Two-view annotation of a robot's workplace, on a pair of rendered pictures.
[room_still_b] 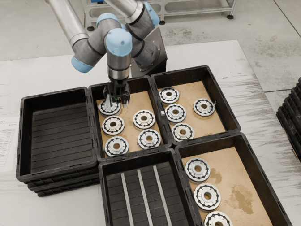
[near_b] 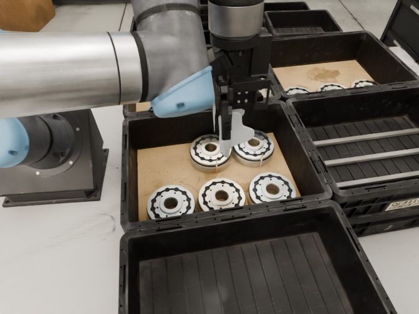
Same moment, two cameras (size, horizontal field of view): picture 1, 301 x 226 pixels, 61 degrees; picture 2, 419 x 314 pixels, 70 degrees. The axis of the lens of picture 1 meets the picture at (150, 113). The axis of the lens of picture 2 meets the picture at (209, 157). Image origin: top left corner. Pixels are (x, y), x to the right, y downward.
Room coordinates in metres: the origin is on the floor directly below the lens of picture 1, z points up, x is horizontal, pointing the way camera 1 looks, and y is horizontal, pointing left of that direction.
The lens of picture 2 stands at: (0.62, 0.52, 1.41)
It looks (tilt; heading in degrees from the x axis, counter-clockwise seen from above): 49 degrees down; 274
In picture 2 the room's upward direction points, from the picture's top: straight up
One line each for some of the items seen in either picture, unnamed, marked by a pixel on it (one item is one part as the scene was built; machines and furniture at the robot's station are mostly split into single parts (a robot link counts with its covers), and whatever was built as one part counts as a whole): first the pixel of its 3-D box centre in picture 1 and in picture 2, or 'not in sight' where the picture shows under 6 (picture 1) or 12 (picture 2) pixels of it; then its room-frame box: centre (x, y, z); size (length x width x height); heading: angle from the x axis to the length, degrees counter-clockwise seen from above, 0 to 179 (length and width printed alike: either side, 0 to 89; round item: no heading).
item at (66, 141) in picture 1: (60, 134); (250, 313); (0.56, 0.39, 0.87); 0.40 x 0.30 x 0.11; 14
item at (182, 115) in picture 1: (175, 112); not in sight; (0.68, -0.12, 0.86); 0.10 x 0.10 x 0.01
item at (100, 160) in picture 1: (126, 115); (216, 156); (0.63, 0.10, 0.92); 0.40 x 0.30 x 0.02; 14
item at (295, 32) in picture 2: not in sight; (293, 55); (0.19, -1.26, 0.37); 0.40 x 0.30 x 0.45; 8
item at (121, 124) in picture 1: (113, 124); (221, 197); (0.61, 0.17, 0.86); 0.10 x 0.10 x 0.01
